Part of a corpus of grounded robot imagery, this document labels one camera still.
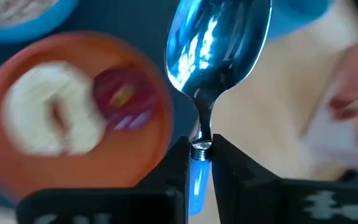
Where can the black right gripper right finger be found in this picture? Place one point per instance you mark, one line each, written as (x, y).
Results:
(259, 199)

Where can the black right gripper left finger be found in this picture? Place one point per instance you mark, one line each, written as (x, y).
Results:
(104, 205)

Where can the red jam packet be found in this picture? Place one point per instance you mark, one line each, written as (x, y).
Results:
(126, 99)

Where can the orange plate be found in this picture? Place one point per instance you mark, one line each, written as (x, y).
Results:
(73, 171)

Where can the blue bowl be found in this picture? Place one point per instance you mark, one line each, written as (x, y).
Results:
(42, 29)

